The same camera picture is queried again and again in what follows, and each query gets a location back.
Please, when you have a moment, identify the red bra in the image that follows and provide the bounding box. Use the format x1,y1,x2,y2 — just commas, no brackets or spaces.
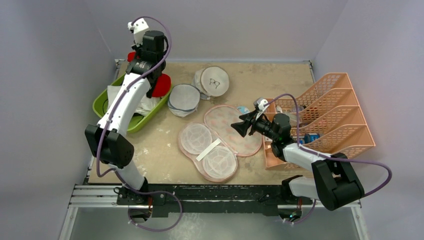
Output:
126,51,172,98

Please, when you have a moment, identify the white cloth in bin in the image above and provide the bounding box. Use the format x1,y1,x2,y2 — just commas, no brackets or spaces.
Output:
107,85,161,117

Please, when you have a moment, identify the blue toothbrush blister pack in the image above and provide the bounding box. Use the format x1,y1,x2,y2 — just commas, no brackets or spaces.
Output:
237,106,250,115

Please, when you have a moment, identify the beige glasses print laundry bag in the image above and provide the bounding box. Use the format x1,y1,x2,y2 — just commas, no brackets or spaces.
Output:
191,66,230,100

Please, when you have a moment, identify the blue can in organizer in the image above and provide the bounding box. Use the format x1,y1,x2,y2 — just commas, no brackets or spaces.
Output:
299,133,321,145

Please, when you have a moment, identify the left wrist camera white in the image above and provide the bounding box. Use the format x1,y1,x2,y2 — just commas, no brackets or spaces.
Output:
127,17,149,46

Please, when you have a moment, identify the purple cable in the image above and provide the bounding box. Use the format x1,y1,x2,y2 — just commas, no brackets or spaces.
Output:
261,93,393,198
96,16,184,233

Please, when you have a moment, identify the white round mesh laundry bag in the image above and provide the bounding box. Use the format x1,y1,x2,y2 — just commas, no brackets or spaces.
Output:
167,83,200,118

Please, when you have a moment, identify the grey box in organizer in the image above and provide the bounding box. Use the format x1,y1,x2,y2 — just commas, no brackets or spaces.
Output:
286,112,302,127

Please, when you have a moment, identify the orange plastic file organizer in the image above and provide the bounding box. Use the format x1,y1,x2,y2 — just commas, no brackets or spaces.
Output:
264,73,376,159

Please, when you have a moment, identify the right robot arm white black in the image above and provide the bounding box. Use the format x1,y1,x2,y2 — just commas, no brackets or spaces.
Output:
231,110,365,211

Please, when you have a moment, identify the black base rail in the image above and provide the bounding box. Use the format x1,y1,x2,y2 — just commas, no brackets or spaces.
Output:
113,183,313,218

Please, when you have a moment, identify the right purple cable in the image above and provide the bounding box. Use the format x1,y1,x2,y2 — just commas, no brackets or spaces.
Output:
261,93,393,198

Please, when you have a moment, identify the floral mesh laundry bag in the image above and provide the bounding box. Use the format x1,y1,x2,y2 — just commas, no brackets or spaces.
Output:
177,105,263,183

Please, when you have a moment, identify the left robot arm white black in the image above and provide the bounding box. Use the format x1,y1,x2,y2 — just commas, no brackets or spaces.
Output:
84,30,171,205

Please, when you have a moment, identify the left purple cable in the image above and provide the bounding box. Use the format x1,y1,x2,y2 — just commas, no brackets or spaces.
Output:
96,16,184,233

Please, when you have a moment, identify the green plastic bin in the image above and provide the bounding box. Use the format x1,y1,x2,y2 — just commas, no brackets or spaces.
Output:
92,74,172,134

